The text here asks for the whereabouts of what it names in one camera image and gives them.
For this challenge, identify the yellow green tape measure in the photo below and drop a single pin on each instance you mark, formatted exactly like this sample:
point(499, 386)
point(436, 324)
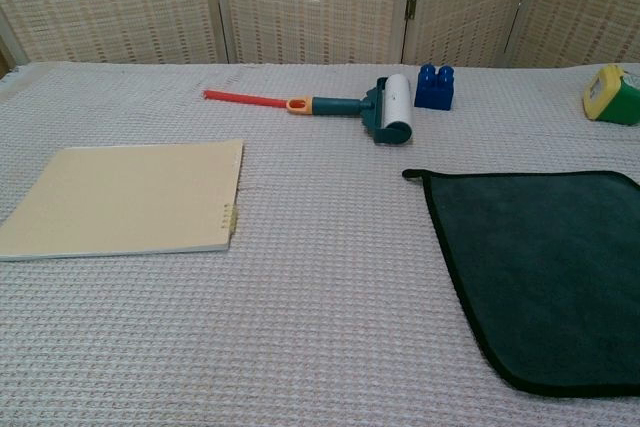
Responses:
point(616, 103)

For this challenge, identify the white waffle-weave tablecloth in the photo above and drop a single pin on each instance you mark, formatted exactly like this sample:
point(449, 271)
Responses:
point(325, 272)

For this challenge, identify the cream spiral notebook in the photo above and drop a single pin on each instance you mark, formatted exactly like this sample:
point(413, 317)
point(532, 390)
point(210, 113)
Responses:
point(125, 197)

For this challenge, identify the black and yellow cloth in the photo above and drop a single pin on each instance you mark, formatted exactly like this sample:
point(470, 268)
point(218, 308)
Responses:
point(540, 257)

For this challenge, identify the blue toy building block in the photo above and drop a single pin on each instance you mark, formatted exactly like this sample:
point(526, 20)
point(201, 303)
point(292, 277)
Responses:
point(434, 93)

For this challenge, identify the metal screen hinge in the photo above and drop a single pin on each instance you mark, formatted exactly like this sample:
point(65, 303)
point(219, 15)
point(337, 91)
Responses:
point(411, 7)

